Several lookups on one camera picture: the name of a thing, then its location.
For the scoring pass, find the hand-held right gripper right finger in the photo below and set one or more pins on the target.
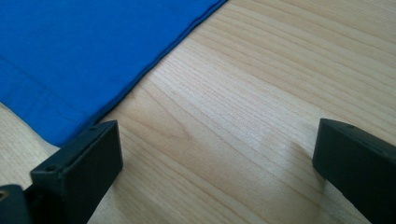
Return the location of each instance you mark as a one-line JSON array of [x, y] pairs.
[[358, 168]]

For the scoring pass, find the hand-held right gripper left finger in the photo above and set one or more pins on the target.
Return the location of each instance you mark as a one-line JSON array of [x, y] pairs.
[[81, 168]]

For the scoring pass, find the blue cloth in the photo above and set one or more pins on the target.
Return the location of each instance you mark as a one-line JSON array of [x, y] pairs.
[[87, 53]]

